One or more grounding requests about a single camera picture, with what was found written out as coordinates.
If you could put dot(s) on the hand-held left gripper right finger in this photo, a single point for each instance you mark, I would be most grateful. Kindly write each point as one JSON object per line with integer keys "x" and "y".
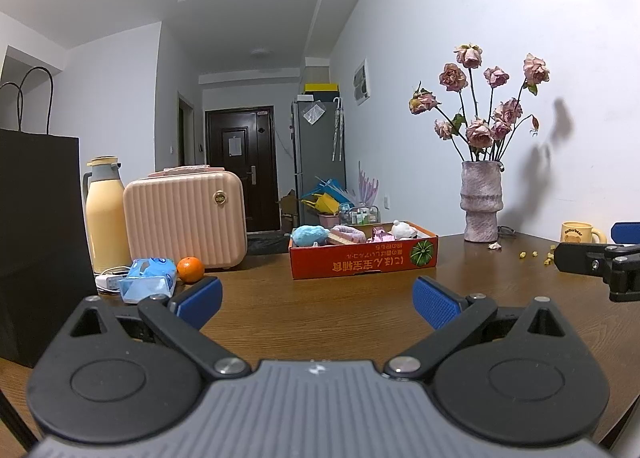
{"x": 435, "y": 305}

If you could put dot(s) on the dark wooden door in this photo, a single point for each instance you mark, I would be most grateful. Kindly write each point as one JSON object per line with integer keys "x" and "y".
{"x": 240, "y": 178}

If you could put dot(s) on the pink striped soft item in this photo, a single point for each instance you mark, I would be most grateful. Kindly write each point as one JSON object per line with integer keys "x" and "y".
{"x": 347, "y": 234}

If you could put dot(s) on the hanging folded umbrellas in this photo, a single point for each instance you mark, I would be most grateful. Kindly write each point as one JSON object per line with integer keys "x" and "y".
{"x": 338, "y": 131}

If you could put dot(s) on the light blue tissue pack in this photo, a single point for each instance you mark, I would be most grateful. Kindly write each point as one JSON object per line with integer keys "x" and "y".
{"x": 147, "y": 280}

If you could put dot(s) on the yellow bag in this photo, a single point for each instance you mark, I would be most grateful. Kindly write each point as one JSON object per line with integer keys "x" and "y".
{"x": 322, "y": 204}

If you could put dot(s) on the bunch of dried roses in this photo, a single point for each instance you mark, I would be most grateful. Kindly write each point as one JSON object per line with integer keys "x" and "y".
{"x": 477, "y": 133}

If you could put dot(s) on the purple plastic decoration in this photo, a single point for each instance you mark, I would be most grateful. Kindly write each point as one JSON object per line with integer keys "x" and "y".
{"x": 369, "y": 188}

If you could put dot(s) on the pink ribbed suitcase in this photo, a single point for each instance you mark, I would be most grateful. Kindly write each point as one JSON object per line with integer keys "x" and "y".
{"x": 185, "y": 223}

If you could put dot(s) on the pink pouch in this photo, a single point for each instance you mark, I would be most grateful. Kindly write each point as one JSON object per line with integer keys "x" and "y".
{"x": 185, "y": 170}

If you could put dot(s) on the scattered yellow crumbs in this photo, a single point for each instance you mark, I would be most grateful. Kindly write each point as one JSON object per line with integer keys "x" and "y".
{"x": 549, "y": 258}

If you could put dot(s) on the yellow and black box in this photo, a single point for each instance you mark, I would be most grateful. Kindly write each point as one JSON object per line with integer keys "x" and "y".
{"x": 321, "y": 91}

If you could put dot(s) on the black paper bag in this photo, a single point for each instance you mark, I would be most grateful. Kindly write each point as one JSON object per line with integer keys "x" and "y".
{"x": 40, "y": 238}

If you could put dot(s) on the blue plush toy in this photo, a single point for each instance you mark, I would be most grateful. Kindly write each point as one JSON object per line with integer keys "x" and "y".
{"x": 307, "y": 235}

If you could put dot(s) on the round ceiling light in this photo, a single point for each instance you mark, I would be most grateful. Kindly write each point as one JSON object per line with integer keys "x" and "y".
{"x": 261, "y": 53}

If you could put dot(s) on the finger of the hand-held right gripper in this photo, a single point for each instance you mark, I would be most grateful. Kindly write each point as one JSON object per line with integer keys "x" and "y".
{"x": 627, "y": 233}
{"x": 582, "y": 258}

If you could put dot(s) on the orange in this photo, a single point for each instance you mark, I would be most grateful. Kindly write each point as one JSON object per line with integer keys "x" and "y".
{"x": 190, "y": 269}

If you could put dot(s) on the grey refrigerator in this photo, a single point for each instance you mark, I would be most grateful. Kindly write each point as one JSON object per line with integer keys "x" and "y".
{"x": 315, "y": 158}

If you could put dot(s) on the yellow thermos jug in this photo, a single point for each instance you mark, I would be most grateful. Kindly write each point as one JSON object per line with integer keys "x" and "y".
{"x": 107, "y": 223}

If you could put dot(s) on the pink textured vase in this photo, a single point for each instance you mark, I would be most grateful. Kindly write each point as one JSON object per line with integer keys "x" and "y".
{"x": 480, "y": 203}

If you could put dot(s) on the cardboard box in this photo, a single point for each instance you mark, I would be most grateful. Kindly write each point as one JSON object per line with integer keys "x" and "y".
{"x": 350, "y": 262}

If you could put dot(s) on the yellow mug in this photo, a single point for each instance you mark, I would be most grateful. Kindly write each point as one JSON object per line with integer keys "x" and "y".
{"x": 575, "y": 233}

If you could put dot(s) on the brown carton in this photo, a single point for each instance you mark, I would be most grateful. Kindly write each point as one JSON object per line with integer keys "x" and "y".
{"x": 287, "y": 210}

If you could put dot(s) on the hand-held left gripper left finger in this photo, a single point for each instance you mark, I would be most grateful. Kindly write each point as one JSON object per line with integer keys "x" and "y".
{"x": 200, "y": 300}

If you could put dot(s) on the white plush toy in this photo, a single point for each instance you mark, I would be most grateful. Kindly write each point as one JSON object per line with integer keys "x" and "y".
{"x": 404, "y": 229}

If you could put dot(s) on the white wall panel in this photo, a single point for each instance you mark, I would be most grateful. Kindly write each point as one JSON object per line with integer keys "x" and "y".
{"x": 362, "y": 82}

